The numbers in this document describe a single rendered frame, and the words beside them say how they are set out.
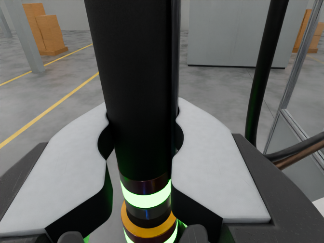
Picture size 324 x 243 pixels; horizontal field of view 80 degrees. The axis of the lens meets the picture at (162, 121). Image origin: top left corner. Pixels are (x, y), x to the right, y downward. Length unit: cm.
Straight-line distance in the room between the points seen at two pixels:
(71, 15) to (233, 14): 1082
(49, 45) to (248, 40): 648
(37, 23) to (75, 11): 614
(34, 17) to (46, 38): 66
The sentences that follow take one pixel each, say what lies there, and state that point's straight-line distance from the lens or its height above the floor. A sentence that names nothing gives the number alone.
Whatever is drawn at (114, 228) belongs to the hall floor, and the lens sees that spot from 200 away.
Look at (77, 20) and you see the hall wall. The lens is 1432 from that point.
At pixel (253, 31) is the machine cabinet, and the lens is 571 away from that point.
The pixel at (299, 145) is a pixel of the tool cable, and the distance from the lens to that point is 28.
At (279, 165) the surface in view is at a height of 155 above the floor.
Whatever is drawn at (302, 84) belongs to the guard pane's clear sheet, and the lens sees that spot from 149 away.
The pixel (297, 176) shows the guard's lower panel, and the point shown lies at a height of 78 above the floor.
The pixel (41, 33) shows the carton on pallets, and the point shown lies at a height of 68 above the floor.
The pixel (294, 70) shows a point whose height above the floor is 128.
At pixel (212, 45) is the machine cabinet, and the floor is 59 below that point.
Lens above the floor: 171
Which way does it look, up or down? 33 degrees down
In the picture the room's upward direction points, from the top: 2 degrees counter-clockwise
